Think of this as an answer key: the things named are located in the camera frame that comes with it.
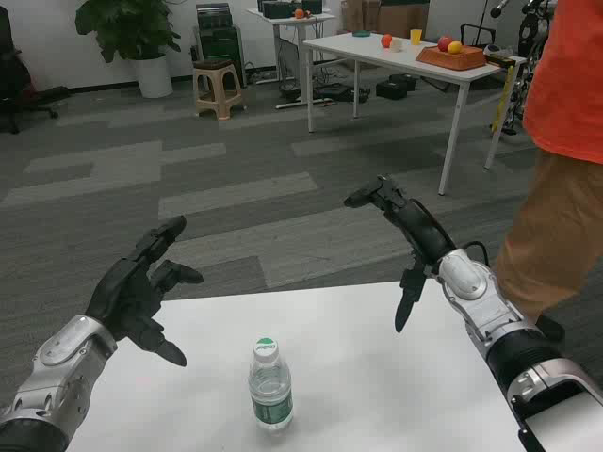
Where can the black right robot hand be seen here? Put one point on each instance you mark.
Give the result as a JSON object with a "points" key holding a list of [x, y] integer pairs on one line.
{"points": [[424, 230]]}

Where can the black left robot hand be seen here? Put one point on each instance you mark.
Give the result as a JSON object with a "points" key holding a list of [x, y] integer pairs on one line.
{"points": [[125, 296]]}

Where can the clear water bottle green label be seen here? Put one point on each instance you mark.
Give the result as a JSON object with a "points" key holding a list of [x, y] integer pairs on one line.
{"points": [[271, 391]]}

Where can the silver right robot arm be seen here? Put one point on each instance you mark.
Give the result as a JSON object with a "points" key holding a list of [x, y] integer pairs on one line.
{"points": [[471, 292]]}

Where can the yellow measuring tape strip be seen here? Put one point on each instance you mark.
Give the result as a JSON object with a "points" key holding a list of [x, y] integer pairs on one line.
{"points": [[504, 94]]}

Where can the flat black bag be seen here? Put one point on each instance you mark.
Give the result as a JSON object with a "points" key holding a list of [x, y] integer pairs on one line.
{"points": [[337, 91]]}

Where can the orange wicker basket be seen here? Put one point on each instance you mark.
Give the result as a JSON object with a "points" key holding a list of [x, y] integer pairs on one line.
{"points": [[452, 60]]}

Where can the yellow fruit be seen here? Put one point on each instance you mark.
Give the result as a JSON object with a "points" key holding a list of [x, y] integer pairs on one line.
{"points": [[454, 47]]}

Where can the yellow black tape measure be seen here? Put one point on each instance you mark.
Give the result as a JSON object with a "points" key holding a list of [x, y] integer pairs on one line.
{"points": [[497, 59]]}

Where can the white table with white legs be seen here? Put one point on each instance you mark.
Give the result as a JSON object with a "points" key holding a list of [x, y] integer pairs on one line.
{"points": [[367, 52]]}

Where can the white cup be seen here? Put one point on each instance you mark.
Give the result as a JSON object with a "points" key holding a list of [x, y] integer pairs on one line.
{"points": [[396, 45]]}

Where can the red apple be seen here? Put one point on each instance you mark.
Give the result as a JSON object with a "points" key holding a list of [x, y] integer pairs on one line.
{"points": [[443, 43]]}

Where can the yellow cup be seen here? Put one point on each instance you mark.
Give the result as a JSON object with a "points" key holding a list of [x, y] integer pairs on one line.
{"points": [[416, 37]]}

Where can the person in orange shirt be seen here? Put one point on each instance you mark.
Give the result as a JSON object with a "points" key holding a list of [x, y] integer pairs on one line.
{"points": [[565, 94]]}

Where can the green round dish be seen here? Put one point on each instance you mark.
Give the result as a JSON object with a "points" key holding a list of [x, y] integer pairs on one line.
{"points": [[362, 33]]}

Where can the brown cardboard boxes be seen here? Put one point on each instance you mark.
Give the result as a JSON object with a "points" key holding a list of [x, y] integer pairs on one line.
{"points": [[396, 19]]}

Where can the green plant in white pot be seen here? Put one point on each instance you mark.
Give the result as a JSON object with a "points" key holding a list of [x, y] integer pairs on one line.
{"points": [[153, 75]]}

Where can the beige plastic stool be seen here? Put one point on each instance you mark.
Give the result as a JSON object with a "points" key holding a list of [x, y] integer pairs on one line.
{"points": [[219, 89]]}

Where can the silver humanoid robot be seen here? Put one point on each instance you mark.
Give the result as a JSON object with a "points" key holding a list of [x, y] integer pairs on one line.
{"points": [[530, 23]]}

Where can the black office chair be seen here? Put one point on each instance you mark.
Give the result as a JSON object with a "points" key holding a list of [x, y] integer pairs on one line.
{"points": [[11, 80]]}

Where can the small orange fruit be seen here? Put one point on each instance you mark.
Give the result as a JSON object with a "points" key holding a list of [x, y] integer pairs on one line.
{"points": [[298, 13]]}

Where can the white standing desk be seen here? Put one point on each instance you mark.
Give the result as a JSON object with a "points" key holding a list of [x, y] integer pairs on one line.
{"points": [[282, 21]]}

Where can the black speaker box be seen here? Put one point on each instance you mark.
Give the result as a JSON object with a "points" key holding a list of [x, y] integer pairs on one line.
{"points": [[278, 9]]}

